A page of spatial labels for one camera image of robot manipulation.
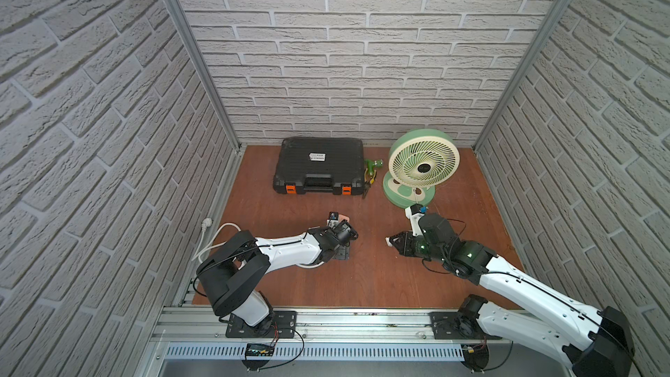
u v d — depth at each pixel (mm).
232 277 437
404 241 668
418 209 708
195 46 859
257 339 699
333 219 811
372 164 1100
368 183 1059
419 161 829
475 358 704
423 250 640
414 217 706
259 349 721
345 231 699
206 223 967
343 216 942
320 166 1055
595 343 400
